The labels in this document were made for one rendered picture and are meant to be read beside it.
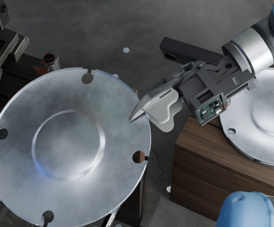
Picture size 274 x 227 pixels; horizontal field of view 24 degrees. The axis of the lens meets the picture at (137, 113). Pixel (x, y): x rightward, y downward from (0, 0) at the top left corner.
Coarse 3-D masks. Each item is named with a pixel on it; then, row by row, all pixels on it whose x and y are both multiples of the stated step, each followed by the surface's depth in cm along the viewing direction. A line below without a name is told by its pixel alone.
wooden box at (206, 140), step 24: (192, 120) 170; (216, 120) 170; (192, 144) 166; (216, 144) 166; (192, 168) 172; (216, 168) 166; (240, 168) 162; (264, 168) 162; (192, 192) 184; (216, 192) 177; (264, 192) 164; (216, 216) 189
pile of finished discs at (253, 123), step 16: (256, 80) 175; (272, 80) 175; (240, 96) 172; (256, 96) 172; (272, 96) 172; (224, 112) 170; (240, 112) 170; (256, 112) 169; (272, 112) 169; (224, 128) 167; (240, 128) 167; (256, 128) 167; (272, 128) 166; (240, 144) 165; (256, 144) 165; (272, 144) 165; (272, 160) 162
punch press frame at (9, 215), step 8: (8, 208) 125; (8, 216) 124; (16, 216) 124; (48, 216) 124; (112, 216) 174; (0, 224) 123; (8, 224) 123; (16, 224) 123; (24, 224) 123; (32, 224) 123; (104, 224) 173
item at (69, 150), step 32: (32, 96) 117; (64, 96) 116; (96, 96) 115; (128, 96) 113; (0, 128) 116; (32, 128) 115; (64, 128) 113; (96, 128) 112; (128, 128) 111; (0, 160) 114; (32, 160) 113; (64, 160) 111; (96, 160) 110; (128, 160) 109; (0, 192) 112; (32, 192) 110; (64, 192) 109; (96, 192) 108; (128, 192) 107; (64, 224) 107
